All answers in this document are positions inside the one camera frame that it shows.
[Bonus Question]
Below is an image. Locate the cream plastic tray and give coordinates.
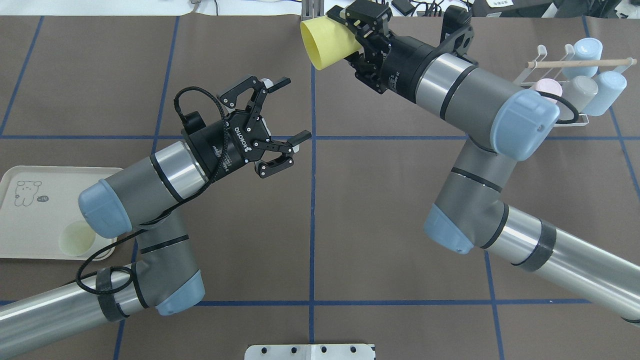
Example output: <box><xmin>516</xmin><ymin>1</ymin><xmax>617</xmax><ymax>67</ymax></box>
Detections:
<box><xmin>0</xmin><ymin>165</ymin><xmax>119</xmax><ymax>260</ymax></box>

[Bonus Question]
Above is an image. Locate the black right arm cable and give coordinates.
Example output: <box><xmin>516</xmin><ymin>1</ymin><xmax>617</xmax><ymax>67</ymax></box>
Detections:
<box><xmin>537</xmin><ymin>90</ymin><xmax>581</xmax><ymax>126</ymax></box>

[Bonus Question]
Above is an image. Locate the pink cup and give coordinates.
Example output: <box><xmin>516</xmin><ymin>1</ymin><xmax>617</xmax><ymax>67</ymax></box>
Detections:
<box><xmin>530</xmin><ymin>78</ymin><xmax>563</xmax><ymax>97</ymax></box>

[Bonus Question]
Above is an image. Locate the light blue cup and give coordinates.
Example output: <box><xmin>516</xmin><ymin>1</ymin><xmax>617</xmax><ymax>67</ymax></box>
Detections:
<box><xmin>582</xmin><ymin>71</ymin><xmax>627</xmax><ymax>116</ymax></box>

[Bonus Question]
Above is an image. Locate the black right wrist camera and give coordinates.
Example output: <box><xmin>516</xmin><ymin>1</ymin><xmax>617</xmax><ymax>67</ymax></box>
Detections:
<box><xmin>437</xmin><ymin>6</ymin><xmax>474</xmax><ymax>59</ymax></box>

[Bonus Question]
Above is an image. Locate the white wire cup rack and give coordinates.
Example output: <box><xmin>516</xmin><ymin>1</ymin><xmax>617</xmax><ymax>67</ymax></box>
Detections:
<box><xmin>514</xmin><ymin>38</ymin><xmax>639</xmax><ymax>128</ymax></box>

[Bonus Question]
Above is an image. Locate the white cream cup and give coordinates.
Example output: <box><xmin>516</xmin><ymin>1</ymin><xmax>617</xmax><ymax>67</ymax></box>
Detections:
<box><xmin>58</xmin><ymin>220</ymin><xmax>98</xmax><ymax>257</ymax></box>

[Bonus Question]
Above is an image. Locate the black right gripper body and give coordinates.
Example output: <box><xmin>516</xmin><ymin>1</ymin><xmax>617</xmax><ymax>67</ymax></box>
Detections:
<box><xmin>355</xmin><ymin>32</ymin><xmax>435</xmax><ymax>103</ymax></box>

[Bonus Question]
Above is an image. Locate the aluminium frame post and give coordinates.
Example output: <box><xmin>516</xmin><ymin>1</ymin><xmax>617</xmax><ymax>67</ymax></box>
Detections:
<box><xmin>299</xmin><ymin>0</ymin><xmax>326</xmax><ymax>21</ymax></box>

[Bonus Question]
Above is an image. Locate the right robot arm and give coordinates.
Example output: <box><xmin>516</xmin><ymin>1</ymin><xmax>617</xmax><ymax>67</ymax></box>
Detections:
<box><xmin>327</xmin><ymin>0</ymin><xmax>640</xmax><ymax>326</ymax></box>

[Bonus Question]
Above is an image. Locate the grey cup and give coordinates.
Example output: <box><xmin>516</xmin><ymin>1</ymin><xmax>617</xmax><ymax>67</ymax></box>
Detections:
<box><xmin>557</xmin><ymin>76</ymin><xmax>599</xmax><ymax>124</ymax></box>

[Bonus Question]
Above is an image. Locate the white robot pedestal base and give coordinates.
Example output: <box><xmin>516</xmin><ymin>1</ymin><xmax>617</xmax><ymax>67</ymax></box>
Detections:
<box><xmin>244</xmin><ymin>343</ymin><xmax>377</xmax><ymax>360</ymax></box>

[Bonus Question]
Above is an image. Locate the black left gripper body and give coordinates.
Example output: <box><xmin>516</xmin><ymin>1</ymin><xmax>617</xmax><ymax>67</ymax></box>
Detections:
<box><xmin>180</xmin><ymin>110</ymin><xmax>274</xmax><ymax>181</ymax></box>

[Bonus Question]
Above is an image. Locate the yellow cup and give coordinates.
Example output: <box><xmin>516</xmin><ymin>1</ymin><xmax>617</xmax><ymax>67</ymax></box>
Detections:
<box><xmin>300</xmin><ymin>16</ymin><xmax>362</xmax><ymax>71</ymax></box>

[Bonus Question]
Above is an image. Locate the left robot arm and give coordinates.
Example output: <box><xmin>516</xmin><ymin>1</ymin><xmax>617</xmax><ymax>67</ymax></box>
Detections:
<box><xmin>1</xmin><ymin>75</ymin><xmax>312</xmax><ymax>360</ymax></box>

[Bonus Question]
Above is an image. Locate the black power strip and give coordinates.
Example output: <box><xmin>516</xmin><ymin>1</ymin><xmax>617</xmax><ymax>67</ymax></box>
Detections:
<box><xmin>362</xmin><ymin>0</ymin><xmax>473</xmax><ymax>18</ymax></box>

